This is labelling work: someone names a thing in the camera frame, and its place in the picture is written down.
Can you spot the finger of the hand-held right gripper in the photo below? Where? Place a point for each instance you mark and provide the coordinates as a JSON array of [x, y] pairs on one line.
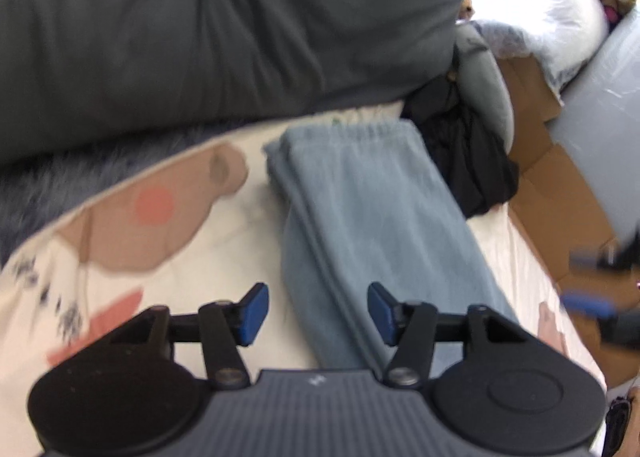
[[587, 261], [590, 304]]

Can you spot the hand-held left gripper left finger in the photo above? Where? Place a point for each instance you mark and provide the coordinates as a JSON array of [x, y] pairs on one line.
[[255, 312]]

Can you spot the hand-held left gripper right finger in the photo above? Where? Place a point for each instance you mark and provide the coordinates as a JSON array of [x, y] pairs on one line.
[[382, 312]]

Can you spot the brown cardboard sheet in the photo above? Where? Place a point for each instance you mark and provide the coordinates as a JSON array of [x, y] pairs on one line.
[[550, 207]]

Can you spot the cream bear print bed sheet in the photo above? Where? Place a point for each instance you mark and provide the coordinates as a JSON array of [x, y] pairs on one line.
[[215, 247]]

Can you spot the black crumpled garment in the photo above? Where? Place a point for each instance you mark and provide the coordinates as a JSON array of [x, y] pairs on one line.
[[465, 162]]

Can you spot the grey neck pillow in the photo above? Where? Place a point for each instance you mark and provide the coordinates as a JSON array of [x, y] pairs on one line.
[[485, 82]]

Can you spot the white plastic bag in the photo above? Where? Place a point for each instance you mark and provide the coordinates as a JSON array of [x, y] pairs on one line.
[[540, 2]]

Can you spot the small teddy bear toy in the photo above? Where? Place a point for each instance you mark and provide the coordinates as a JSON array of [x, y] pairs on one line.
[[466, 7]]

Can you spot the dark grey duvet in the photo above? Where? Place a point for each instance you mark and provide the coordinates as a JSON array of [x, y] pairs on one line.
[[200, 27]]

